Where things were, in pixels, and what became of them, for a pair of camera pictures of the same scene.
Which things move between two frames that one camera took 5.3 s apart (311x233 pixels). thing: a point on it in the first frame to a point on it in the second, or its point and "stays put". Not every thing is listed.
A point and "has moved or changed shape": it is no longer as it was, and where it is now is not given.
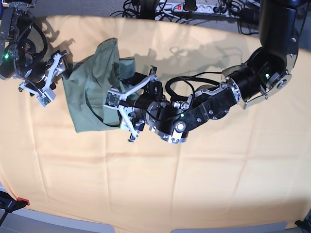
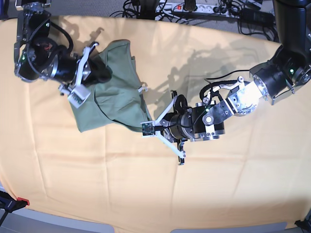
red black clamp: x=10 y=204 stays put
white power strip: x=180 y=8 stays put
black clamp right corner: x=305 y=224 stays put
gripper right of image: x=134 y=104 to x=173 y=128
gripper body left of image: x=56 y=67 to x=66 y=67
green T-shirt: x=87 y=81 has moved or changed shape
